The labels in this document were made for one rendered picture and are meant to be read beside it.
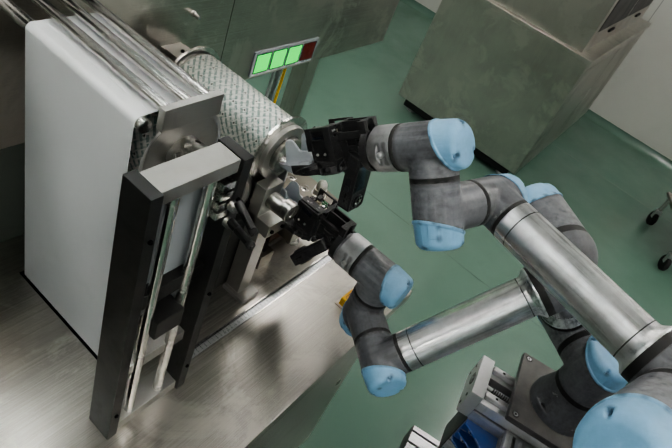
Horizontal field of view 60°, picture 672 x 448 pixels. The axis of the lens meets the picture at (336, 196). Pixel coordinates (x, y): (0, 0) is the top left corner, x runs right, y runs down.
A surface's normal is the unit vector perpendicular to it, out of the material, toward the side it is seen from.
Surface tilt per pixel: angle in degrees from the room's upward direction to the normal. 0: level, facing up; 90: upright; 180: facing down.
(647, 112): 90
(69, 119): 90
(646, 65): 90
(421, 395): 0
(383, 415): 0
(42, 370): 0
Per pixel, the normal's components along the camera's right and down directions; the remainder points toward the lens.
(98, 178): -0.59, 0.34
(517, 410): 0.33, -0.72
